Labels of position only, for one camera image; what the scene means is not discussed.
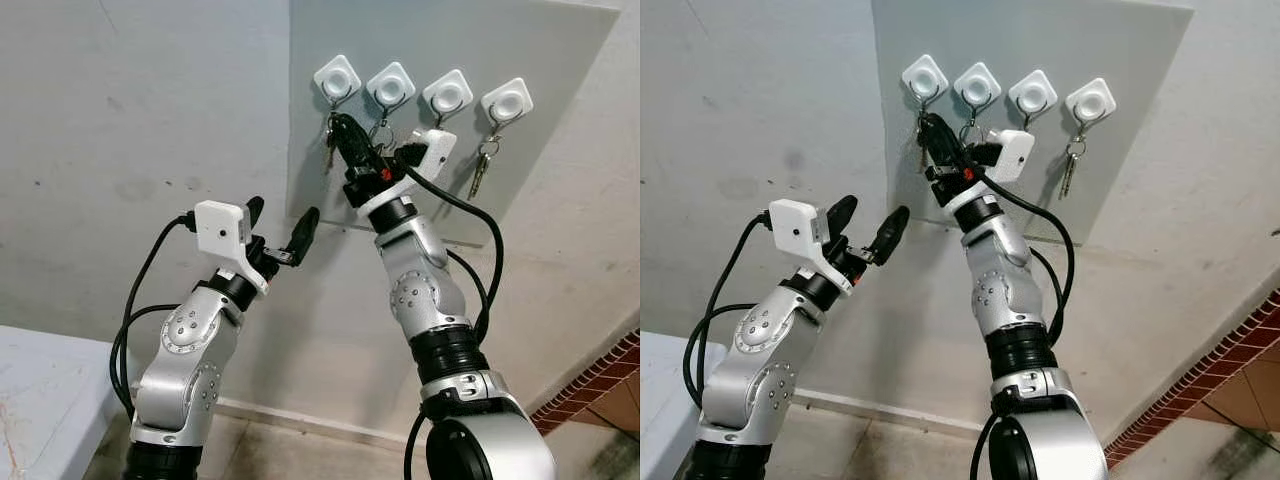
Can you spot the small silver key bunch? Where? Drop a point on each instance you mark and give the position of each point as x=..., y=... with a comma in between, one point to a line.
x=329, y=150
x=923, y=150

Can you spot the white folding table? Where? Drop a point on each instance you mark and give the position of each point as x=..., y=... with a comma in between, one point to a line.
x=50, y=410
x=662, y=420

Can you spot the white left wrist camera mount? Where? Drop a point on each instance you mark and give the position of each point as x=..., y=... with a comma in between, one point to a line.
x=220, y=228
x=795, y=228

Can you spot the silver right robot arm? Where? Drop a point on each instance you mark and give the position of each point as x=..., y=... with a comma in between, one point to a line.
x=1005, y=290
x=425, y=290

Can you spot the white square wall hook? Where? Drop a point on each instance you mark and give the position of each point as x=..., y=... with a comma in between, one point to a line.
x=448, y=95
x=391, y=87
x=1033, y=95
x=925, y=78
x=977, y=87
x=507, y=102
x=1091, y=101
x=337, y=77

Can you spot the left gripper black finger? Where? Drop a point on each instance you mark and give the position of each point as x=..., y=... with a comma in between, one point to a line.
x=304, y=232
x=255, y=212
x=888, y=232
x=842, y=212

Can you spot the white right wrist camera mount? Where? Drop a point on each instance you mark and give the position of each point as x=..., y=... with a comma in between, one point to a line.
x=1012, y=155
x=432, y=152

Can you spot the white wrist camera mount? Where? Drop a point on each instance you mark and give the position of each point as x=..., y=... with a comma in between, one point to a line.
x=1012, y=155
x=795, y=228
x=432, y=152
x=220, y=228

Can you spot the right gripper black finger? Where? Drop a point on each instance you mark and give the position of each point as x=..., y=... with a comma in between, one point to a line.
x=352, y=140
x=940, y=140

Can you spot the grey wall board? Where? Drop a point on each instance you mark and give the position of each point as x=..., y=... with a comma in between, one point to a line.
x=540, y=50
x=1130, y=45

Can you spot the long silver key bunch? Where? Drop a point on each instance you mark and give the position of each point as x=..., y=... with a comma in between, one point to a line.
x=478, y=180
x=1067, y=180

